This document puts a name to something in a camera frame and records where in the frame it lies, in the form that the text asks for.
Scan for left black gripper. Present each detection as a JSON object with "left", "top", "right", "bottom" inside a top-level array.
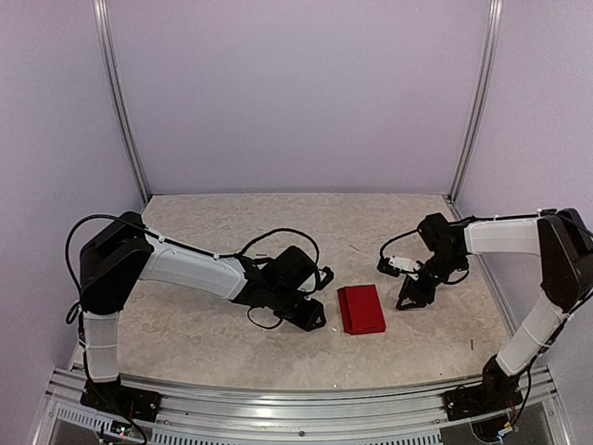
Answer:
[{"left": 270, "top": 285, "right": 327, "bottom": 333}]

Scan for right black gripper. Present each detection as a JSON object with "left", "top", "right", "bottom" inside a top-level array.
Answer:
[{"left": 397, "top": 250, "right": 466, "bottom": 310}]

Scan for red paper box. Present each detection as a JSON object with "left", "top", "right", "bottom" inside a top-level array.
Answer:
[{"left": 337, "top": 285, "right": 386, "bottom": 336}]

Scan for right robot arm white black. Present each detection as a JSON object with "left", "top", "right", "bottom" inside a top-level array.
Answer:
[{"left": 381, "top": 254, "right": 592, "bottom": 393}]

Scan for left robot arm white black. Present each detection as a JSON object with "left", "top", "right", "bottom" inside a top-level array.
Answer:
[{"left": 70, "top": 211, "right": 334, "bottom": 413}]

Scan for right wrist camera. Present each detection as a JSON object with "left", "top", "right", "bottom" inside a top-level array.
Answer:
[{"left": 377, "top": 256, "right": 422, "bottom": 280}]

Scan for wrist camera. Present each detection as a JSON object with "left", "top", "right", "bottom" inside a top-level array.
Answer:
[
  {"left": 377, "top": 256, "right": 422, "bottom": 280},
  {"left": 299, "top": 266, "right": 334, "bottom": 293}
]

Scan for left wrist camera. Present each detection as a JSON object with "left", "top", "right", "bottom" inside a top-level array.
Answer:
[{"left": 299, "top": 266, "right": 334, "bottom": 293}]

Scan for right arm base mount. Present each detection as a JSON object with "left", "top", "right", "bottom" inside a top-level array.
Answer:
[{"left": 442, "top": 385, "right": 524, "bottom": 421}]

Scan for right aluminium frame post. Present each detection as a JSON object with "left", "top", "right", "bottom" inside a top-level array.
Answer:
[{"left": 448, "top": 0, "right": 504, "bottom": 206}]

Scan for aluminium frame post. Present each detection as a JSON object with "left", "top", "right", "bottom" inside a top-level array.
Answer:
[
  {"left": 448, "top": 0, "right": 504, "bottom": 206},
  {"left": 92, "top": 0, "right": 152, "bottom": 206}
]

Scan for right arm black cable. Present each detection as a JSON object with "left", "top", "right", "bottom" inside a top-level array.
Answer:
[{"left": 378, "top": 208, "right": 593, "bottom": 418}]

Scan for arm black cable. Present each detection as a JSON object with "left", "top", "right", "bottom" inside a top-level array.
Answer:
[
  {"left": 378, "top": 208, "right": 593, "bottom": 418},
  {"left": 63, "top": 213, "right": 322, "bottom": 331}
]

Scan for front aluminium rail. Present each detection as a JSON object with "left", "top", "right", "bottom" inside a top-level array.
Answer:
[{"left": 25, "top": 367, "right": 575, "bottom": 444}]

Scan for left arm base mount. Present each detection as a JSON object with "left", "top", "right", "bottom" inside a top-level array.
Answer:
[{"left": 81, "top": 386, "right": 162, "bottom": 423}]

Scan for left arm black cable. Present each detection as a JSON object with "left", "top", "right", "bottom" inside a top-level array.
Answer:
[{"left": 63, "top": 213, "right": 322, "bottom": 331}]

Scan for left aluminium frame post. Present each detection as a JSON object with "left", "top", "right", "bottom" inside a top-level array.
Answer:
[{"left": 92, "top": 0, "right": 152, "bottom": 206}]

